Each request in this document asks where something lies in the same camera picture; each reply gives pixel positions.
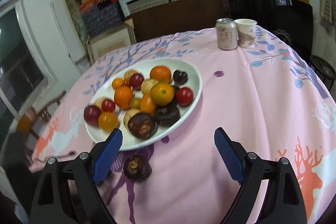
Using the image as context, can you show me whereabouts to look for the small red plum on plate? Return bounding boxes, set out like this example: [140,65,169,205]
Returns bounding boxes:
[129,73,145,90]

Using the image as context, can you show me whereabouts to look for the wooden chair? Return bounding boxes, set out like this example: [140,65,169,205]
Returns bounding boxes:
[16,90,67,142]

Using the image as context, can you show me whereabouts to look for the black monitor screen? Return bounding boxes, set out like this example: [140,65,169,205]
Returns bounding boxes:
[228,0,313,61]

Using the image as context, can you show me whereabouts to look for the white oval plate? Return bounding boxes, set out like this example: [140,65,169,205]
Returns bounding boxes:
[85,59,202,151]

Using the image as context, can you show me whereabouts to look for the tan yellow fruit on plate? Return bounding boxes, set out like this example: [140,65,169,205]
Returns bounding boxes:
[123,69,138,84]

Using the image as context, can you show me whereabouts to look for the cardboard framed panel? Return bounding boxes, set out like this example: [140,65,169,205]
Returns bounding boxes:
[87,19,137,65]

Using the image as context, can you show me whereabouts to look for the yellow-orange fruit in pile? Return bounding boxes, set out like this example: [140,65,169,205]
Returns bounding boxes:
[98,111,119,133]

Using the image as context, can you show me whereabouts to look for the small orange fruit in pile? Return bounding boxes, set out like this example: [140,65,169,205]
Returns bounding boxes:
[111,78,125,90]

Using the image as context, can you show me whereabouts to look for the dark purple fruit on plate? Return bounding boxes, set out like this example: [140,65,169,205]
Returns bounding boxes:
[173,70,189,85]

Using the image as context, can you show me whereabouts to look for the yellow-orange fruit on plate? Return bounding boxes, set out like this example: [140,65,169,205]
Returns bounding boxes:
[150,83,174,106]

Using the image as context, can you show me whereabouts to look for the pale yellow fruit on plate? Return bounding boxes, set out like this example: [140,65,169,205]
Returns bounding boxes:
[141,79,159,94]

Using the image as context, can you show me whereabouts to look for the large orange mandarin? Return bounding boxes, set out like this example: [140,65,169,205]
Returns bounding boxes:
[150,65,171,83]

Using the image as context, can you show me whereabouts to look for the red cherry tomato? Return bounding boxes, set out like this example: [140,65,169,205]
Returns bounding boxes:
[101,99,116,113]
[176,87,194,107]

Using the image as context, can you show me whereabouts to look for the white paper cup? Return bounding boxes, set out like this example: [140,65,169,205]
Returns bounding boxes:
[234,19,257,48]

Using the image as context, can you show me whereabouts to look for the pink drink can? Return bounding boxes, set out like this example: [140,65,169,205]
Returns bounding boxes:
[215,18,238,51]

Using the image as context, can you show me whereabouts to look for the dark purple passion fruit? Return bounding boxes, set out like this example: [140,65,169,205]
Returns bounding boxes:
[123,155,152,182]

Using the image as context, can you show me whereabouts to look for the pink deer print tablecloth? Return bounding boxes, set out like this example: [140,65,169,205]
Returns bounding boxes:
[31,27,335,223]

